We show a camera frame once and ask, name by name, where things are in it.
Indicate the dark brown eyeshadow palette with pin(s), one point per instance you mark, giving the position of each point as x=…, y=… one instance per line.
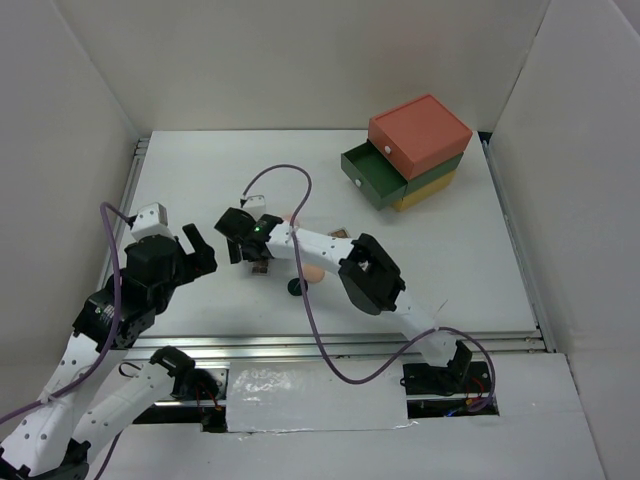
x=339, y=233

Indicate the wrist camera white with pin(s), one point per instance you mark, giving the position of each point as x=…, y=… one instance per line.
x=150, y=220
x=255, y=205

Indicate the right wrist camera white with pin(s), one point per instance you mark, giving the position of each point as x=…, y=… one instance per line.
x=255, y=205

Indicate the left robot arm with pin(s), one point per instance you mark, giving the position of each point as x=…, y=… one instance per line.
x=60, y=434

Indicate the green drawer box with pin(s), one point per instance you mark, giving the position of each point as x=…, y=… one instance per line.
x=379, y=181

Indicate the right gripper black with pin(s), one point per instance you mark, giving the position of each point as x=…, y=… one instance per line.
x=237, y=252

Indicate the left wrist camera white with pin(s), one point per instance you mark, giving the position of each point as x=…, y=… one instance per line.
x=150, y=220

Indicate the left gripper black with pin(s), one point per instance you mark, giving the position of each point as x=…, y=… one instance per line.
x=202, y=261

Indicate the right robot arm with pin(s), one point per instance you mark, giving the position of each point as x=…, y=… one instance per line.
x=372, y=282

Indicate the white foil covered panel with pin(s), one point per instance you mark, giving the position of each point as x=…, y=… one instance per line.
x=307, y=396

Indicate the pink brown eyeshadow palette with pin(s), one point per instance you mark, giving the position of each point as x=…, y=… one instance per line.
x=260, y=268

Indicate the dark green round compact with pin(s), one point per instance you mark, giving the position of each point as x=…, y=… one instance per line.
x=296, y=287

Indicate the round peach powder puff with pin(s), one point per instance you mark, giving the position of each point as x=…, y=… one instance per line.
x=313, y=274

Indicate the orange drawer box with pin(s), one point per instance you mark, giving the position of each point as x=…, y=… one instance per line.
x=418, y=135

